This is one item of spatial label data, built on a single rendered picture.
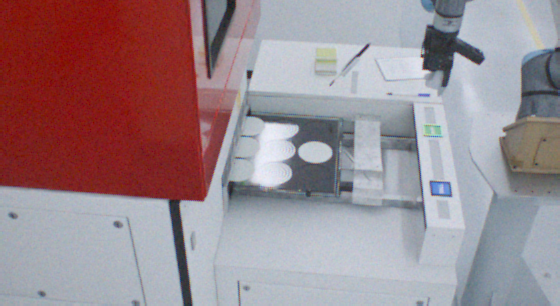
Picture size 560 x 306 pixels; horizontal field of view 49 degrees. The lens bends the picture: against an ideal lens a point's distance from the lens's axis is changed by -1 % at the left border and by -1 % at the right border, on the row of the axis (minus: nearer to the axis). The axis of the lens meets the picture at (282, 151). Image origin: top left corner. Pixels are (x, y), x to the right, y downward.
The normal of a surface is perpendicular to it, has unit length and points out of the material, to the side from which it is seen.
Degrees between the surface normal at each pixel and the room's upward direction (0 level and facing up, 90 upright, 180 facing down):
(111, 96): 90
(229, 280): 90
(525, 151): 90
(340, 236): 0
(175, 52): 90
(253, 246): 0
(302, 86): 0
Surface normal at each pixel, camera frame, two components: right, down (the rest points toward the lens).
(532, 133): -0.06, 0.62
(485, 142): 0.00, -0.79
